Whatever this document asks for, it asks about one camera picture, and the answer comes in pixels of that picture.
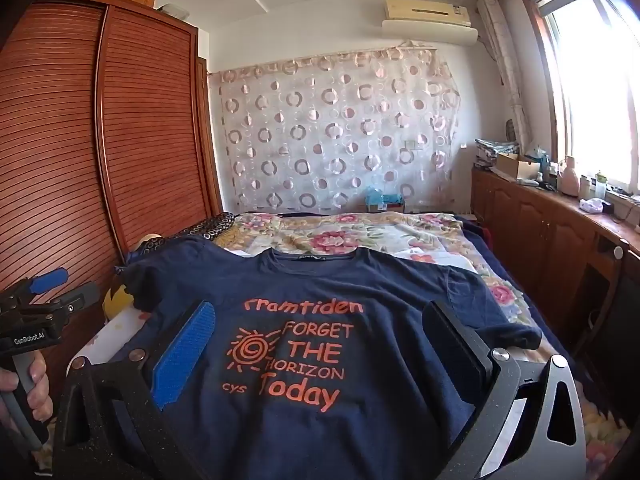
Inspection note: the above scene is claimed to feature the patterned pillow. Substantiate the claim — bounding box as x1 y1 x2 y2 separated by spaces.
127 212 238 266

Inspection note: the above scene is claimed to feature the stack of magazines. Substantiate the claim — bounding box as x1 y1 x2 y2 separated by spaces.
474 139 521 168

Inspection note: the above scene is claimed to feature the window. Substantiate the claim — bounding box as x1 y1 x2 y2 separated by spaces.
520 0 640 196

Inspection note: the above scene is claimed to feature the blue package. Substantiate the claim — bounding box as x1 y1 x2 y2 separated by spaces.
365 186 406 213

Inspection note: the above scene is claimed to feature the pink jug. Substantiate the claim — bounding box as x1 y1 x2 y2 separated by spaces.
557 156 581 196

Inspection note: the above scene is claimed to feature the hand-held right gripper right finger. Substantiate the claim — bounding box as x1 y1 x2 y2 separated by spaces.
422 302 586 480

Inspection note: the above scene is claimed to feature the person's left hand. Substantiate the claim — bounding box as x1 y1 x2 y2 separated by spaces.
0 357 53 453

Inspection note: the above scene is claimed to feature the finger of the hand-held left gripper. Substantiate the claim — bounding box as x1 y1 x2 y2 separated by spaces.
10 267 70 306
47 281 101 313

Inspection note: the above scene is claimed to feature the floral blanket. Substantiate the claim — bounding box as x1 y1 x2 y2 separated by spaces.
215 210 631 480

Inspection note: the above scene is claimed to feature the wooden louvered wardrobe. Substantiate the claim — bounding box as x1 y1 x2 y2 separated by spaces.
0 0 223 411

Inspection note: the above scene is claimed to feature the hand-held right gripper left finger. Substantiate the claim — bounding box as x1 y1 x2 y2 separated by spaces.
52 300 217 480

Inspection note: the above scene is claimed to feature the circle-patterned sheer curtain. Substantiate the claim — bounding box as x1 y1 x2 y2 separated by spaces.
207 45 463 216

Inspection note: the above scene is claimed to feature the yellow plush toy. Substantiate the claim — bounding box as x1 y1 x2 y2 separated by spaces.
102 280 136 321

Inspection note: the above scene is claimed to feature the low wooden cabinet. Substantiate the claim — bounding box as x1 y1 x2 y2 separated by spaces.
470 165 640 361

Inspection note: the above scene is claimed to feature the black chair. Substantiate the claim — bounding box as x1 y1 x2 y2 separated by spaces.
565 237 640 401

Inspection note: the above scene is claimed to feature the navy blue printed t-shirt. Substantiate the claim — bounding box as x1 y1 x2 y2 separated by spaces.
120 237 543 480

